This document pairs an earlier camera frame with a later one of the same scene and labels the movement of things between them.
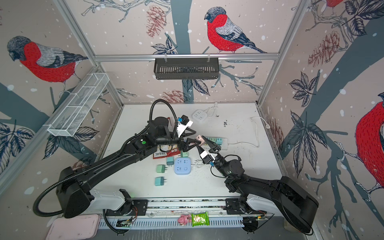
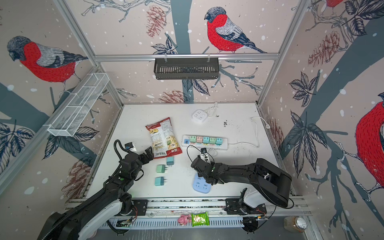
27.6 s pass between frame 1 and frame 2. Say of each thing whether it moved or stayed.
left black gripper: moved
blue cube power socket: moved
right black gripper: moved
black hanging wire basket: stayed
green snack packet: stayed
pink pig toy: stayed
